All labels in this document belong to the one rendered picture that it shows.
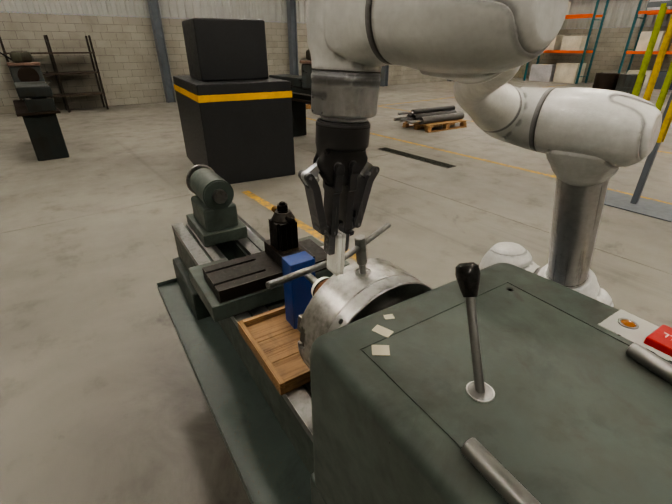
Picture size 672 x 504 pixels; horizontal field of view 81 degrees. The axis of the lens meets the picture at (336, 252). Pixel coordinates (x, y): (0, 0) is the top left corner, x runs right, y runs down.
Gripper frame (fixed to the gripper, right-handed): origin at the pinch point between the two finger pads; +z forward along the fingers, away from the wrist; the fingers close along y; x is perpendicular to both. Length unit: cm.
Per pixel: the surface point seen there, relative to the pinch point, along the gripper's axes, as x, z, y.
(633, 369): 34.7, 9.3, -27.5
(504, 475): 35.1, 9.0, 2.4
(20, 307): -269, 141, 85
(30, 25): -1400, -76, 58
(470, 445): 31.0, 9.1, 2.5
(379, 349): 12.2, 10.9, -0.4
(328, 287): -12.2, 15.0, -7.0
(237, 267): -72, 39, -8
